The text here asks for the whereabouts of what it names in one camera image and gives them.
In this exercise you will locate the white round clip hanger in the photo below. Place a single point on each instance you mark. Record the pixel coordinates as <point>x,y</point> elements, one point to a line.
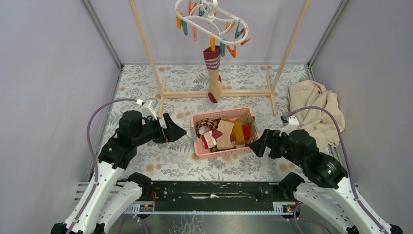
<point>221,27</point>

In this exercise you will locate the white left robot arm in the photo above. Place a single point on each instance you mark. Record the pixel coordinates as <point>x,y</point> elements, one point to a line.
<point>95,214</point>

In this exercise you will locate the mustard yellow sock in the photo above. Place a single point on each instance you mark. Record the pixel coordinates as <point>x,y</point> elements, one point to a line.
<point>238,132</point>

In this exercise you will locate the wooden rack frame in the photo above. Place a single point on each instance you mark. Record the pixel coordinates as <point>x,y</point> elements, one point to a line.
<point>284,64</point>

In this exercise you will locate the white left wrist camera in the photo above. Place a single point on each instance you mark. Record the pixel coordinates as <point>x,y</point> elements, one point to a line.
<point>148,108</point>

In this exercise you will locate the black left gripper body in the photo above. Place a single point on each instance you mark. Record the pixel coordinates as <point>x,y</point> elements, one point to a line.
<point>153,131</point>

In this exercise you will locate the beige maroon striped sock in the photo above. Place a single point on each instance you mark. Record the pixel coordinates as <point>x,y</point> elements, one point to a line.
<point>223,135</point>

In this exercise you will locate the beige cloth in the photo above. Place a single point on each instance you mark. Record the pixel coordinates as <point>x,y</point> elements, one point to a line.
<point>318,122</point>

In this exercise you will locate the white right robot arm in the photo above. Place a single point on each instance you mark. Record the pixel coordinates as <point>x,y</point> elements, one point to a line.
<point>348,212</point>

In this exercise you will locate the brown yellow argyle sock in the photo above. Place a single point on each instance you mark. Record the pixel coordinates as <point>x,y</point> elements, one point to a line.
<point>204,130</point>

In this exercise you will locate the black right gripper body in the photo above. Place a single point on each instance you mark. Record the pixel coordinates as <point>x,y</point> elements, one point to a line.
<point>279,147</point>

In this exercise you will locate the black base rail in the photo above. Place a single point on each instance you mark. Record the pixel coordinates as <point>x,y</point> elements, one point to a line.
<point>207,198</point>

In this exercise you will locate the tan ribbed sock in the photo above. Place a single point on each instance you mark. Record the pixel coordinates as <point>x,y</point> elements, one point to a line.
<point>251,134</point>

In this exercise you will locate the red sock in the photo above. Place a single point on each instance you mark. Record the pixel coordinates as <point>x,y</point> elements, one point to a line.
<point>209,141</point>

